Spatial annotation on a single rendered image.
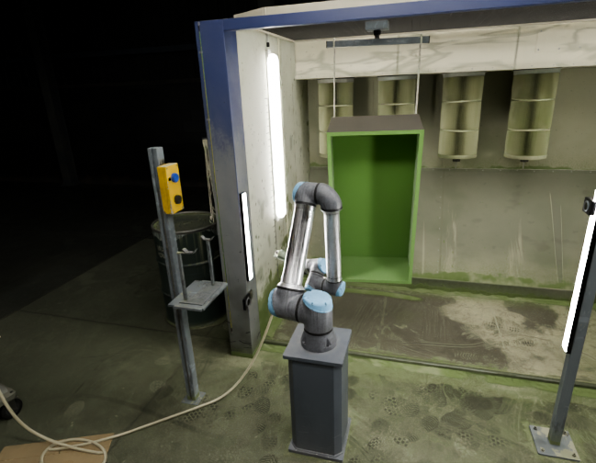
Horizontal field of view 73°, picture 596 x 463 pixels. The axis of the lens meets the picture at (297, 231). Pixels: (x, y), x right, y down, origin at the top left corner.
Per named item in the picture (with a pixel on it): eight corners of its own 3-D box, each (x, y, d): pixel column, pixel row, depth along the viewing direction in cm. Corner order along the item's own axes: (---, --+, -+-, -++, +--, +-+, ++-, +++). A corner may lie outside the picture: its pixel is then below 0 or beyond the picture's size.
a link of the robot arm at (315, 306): (325, 336, 200) (325, 305, 194) (295, 329, 207) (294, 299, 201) (337, 321, 212) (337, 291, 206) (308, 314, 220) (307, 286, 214)
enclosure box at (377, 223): (336, 255, 348) (331, 117, 286) (408, 257, 338) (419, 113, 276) (332, 280, 319) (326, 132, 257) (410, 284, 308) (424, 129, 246)
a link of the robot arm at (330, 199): (344, 181, 213) (347, 291, 239) (322, 180, 219) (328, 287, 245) (336, 187, 204) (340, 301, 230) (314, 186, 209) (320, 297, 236)
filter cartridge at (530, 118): (498, 171, 353) (510, 69, 326) (502, 163, 382) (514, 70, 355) (545, 174, 335) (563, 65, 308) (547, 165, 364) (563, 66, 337)
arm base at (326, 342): (332, 355, 202) (332, 338, 198) (296, 350, 207) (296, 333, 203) (339, 333, 219) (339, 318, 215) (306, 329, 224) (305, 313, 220)
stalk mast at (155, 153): (192, 393, 270) (152, 146, 215) (199, 395, 269) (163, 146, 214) (187, 400, 265) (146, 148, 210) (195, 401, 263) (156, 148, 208)
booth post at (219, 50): (230, 355, 308) (194, 21, 231) (240, 342, 324) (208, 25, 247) (253, 358, 303) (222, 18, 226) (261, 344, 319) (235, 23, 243)
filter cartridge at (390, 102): (399, 172, 366) (402, 73, 337) (367, 167, 392) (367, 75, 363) (421, 165, 388) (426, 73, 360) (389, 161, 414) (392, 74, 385)
